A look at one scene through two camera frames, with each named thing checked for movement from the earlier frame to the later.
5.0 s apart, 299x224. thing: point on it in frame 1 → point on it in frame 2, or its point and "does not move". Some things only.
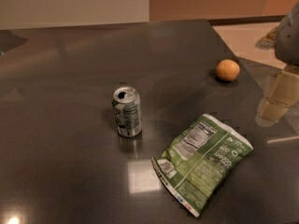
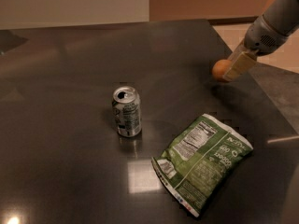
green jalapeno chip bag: [196, 161] does not move
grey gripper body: [289, 39] → [261, 40]
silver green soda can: [126, 105] does not move
